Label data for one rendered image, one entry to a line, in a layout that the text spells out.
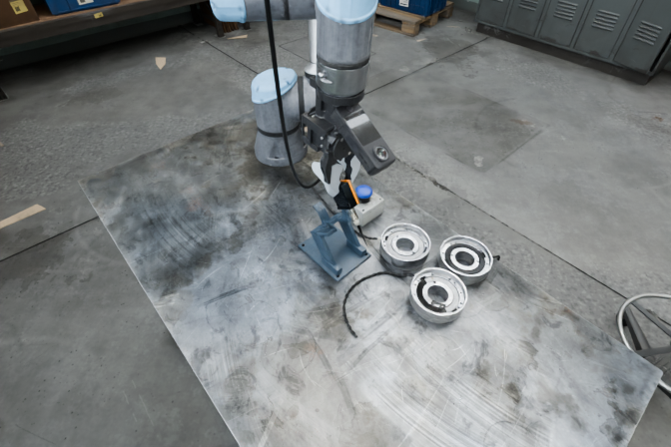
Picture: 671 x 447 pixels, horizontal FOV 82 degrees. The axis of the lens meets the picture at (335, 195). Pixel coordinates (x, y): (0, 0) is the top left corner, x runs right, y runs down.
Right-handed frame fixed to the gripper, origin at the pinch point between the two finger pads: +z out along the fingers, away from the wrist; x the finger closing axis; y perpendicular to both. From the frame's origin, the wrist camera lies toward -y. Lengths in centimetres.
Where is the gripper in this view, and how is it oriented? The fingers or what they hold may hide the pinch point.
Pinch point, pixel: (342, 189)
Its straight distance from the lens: 70.5
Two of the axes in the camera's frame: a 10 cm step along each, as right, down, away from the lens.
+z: -0.5, 7.0, 7.1
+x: -7.3, 4.6, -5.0
